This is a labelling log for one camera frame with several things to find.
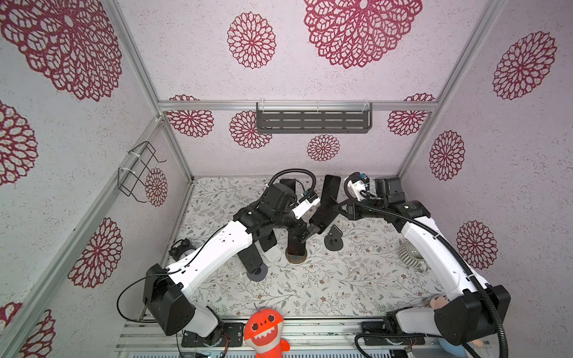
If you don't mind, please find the small black alarm clock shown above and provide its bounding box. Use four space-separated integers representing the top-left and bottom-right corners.
168 238 196 261

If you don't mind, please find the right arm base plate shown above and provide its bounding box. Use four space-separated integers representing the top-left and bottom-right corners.
361 320 425 346

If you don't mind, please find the red shark plush toy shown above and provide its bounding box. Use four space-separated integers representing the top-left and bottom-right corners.
243 309 290 358

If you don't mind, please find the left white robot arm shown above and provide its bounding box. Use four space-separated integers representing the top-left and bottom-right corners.
143 183 320 338

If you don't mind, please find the grey round stand front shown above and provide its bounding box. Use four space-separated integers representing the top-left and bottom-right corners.
247 263 268 282

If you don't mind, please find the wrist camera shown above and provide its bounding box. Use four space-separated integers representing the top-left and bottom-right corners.
347 178 372 201
292 197 320 219

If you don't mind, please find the silver ribbed bowl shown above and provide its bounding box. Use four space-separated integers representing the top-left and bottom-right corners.
398 241 428 273

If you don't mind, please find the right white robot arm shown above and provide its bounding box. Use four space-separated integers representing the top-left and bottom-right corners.
332 172 511 357

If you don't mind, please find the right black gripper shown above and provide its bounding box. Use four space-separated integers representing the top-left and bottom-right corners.
333 197 386 222

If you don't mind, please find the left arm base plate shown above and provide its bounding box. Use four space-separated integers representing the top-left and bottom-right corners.
181 322 245 348

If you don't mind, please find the wooden round stand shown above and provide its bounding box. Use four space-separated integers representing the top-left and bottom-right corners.
285 250 307 265

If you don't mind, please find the black wire wall rack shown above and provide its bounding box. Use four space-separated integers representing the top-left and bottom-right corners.
116 141 168 207

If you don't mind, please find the boy doll plush toy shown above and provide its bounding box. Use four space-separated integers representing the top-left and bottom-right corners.
430 295 483 357

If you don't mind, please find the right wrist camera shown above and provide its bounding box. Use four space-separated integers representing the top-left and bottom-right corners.
347 178 372 201

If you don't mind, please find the black stand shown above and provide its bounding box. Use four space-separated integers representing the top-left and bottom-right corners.
324 225 344 251

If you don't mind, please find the phone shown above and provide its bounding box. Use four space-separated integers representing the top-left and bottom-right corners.
286 228 307 256
321 175 341 208
309 204 339 234
258 230 278 253
237 244 264 274

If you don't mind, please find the grey wall shelf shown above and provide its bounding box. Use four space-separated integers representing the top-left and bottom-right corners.
255 102 373 134

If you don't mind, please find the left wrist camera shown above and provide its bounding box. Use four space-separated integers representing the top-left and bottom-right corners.
292 197 320 219

